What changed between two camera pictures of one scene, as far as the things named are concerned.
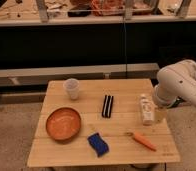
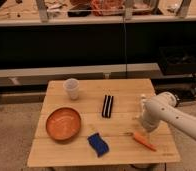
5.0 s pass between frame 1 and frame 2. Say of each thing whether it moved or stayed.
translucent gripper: moved
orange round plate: stayed
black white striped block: stayed
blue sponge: stayed
